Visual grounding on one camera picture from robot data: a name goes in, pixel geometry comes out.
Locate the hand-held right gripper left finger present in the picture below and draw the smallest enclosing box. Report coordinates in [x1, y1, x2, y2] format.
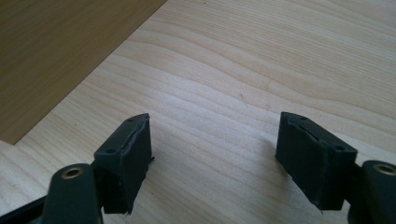
[93, 112, 153, 216]

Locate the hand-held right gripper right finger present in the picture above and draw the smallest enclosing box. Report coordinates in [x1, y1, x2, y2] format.
[275, 111, 359, 211]

